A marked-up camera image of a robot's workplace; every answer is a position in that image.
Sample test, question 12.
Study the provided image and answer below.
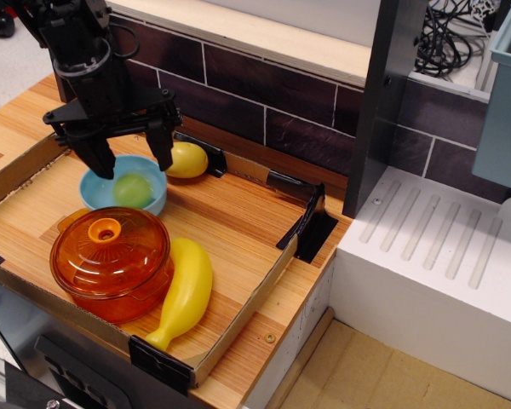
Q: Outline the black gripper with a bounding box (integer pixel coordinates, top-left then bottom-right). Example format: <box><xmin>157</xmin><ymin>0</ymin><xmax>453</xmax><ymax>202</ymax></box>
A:
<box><xmin>43</xmin><ymin>40</ymin><xmax>182</xmax><ymax>179</ymax></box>

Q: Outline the green toy pear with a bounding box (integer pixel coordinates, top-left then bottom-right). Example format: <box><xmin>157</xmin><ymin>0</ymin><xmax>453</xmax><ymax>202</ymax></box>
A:
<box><xmin>112</xmin><ymin>173</ymin><xmax>152</xmax><ymax>208</ymax></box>

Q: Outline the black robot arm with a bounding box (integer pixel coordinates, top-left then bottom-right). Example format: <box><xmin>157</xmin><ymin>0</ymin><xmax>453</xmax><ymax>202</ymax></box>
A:
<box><xmin>8</xmin><ymin>1</ymin><xmax>182</xmax><ymax>180</ymax></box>

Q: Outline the light blue bowl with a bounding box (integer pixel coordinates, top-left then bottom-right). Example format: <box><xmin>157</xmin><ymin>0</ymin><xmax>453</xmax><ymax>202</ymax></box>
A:
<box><xmin>79</xmin><ymin>154</ymin><xmax>167</xmax><ymax>216</ymax></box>

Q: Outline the yellow toy potato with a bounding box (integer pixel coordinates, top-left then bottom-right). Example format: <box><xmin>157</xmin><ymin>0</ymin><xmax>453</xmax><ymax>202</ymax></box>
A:
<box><xmin>165</xmin><ymin>141</ymin><xmax>209</xmax><ymax>179</ymax></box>

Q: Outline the orange transparent pot lid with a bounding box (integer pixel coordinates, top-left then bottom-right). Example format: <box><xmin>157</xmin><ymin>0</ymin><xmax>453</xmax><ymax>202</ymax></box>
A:
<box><xmin>49</xmin><ymin>207</ymin><xmax>172</xmax><ymax>302</ymax></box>

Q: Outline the yellow toy banana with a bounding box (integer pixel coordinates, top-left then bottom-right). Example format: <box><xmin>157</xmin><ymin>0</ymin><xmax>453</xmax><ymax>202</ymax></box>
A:
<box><xmin>146</xmin><ymin>238</ymin><xmax>213</xmax><ymax>351</ymax></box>

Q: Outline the orange transparent pot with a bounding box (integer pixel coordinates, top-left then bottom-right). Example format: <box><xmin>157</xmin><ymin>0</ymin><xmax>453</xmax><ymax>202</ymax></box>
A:
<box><xmin>49</xmin><ymin>207</ymin><xmax>175</xmax><ymax>325</ymax></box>

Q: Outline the black caster wheel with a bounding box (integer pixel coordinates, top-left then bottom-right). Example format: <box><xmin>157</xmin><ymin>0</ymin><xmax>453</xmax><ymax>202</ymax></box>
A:
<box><xmin>0</xmin><ymin>10</ymin><xmax>15</xmax><ymax>38</ymax></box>

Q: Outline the cardboard fence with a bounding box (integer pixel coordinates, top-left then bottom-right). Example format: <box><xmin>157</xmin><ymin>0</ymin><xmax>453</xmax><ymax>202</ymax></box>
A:
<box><xmin>0</xmin><ymin>136</ymin><xmax>350</xmax><ymax>406</ymax></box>

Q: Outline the grey toy oven front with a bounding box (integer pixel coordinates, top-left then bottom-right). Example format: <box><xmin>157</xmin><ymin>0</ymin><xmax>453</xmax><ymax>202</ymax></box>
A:
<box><xmin>0</xmin><ymin>285</ymin><xmax>202</xmax><ymax>408</ymax></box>

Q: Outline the white toy sink drainboard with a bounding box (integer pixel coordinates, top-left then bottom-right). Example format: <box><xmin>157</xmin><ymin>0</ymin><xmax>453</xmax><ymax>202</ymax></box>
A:
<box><xmin>330</xmin><ymin>168</ymin><xmax>511</xmax><ymax>400</ymax></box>

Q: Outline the teal blue box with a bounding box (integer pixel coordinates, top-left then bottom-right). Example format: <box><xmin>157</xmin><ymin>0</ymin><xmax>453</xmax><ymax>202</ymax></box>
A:
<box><xmin>472</xmin><ymin>8</ymin><xmax>511</xmax><ymax>188</ymax></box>

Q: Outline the dark grey vertical post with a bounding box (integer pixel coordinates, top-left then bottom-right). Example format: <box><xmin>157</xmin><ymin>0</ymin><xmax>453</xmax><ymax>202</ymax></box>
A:
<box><xmin>342</xmin><ymin>0</ymin><xmax>428</xmax><ymax>218</ymax></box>

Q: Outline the bundle of black cables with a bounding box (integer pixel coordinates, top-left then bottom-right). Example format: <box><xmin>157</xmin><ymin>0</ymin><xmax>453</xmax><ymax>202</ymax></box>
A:
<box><xmin>412</xmin><ymin>0</ymin><xmax>502</xmax><ymax>78</ymax></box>

